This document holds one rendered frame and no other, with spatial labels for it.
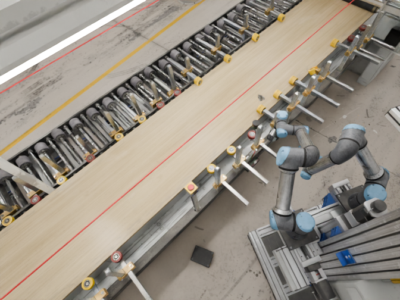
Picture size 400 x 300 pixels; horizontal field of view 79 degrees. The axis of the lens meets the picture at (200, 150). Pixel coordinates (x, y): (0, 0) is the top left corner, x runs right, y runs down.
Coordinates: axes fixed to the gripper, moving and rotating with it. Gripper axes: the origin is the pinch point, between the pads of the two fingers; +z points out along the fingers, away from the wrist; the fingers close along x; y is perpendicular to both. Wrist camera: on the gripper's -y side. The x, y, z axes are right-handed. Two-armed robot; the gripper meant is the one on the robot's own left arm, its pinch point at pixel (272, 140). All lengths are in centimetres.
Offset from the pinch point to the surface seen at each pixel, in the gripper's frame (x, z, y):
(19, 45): 39, -138, -108
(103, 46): 365, 98, 12
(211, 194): 11, 29, -65
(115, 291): 8, 29, -171
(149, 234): 25, 37, -126
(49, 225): 79, 9, -178
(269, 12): 117, 3, 146
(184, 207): 21, 37, -88
